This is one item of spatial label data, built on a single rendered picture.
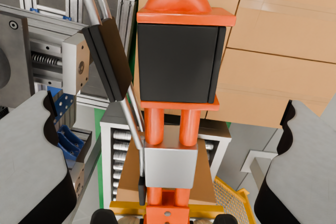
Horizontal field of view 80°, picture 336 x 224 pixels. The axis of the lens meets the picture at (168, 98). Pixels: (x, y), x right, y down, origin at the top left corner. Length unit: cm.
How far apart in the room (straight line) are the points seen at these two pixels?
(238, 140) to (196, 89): 186
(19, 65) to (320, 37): 108
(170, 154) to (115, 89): 10
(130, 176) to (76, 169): 21
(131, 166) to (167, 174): 68
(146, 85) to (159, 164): 11
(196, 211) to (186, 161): 34
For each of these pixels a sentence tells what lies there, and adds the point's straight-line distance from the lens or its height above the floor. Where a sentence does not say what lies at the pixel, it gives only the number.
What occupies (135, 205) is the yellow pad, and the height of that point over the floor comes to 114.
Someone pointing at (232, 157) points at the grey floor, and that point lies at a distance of 218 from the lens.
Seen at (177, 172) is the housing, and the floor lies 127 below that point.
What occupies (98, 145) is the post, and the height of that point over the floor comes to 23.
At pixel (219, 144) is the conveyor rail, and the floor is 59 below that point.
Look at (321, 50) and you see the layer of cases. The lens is 114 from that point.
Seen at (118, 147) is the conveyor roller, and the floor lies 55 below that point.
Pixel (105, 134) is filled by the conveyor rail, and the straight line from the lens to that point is 117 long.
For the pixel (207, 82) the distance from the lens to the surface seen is 18.
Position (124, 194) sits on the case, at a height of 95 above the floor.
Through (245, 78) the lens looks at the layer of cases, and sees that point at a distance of 104.
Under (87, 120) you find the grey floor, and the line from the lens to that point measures 196.
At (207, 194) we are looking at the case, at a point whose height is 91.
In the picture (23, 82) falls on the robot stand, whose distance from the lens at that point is 55.
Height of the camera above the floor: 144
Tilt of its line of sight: 59 degrees down
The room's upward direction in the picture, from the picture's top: 177 degrees counter-clockwise
